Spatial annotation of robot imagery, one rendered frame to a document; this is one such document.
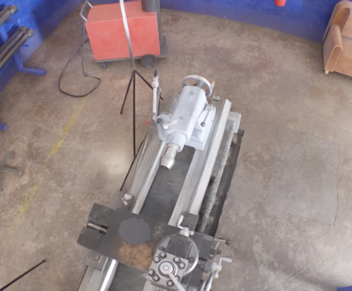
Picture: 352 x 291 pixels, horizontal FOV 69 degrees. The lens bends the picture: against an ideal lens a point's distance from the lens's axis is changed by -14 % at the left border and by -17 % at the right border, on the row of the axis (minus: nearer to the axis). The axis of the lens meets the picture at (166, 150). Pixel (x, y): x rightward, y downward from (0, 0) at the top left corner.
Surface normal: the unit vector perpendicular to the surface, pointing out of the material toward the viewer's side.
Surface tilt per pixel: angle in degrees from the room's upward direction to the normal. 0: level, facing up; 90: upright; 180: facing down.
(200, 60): 0
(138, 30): 90
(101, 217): 0
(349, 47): 7
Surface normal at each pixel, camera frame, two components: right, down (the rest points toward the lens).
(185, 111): -0.06, -0.52
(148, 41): 0.00, 0.86
